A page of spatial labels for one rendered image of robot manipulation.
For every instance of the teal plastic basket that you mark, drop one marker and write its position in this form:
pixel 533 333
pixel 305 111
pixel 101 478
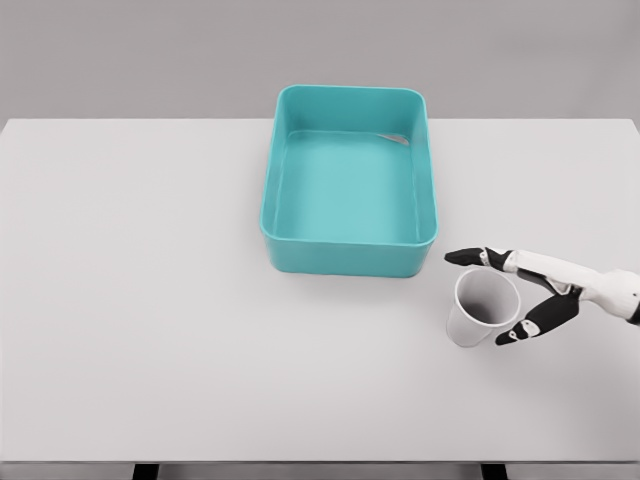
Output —
pixel 345 190

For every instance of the white paper cup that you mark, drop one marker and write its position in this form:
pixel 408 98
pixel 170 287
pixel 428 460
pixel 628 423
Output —
pixel 470 325

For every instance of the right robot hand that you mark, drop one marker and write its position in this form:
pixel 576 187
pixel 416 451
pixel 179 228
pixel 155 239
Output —
pixel 590 282

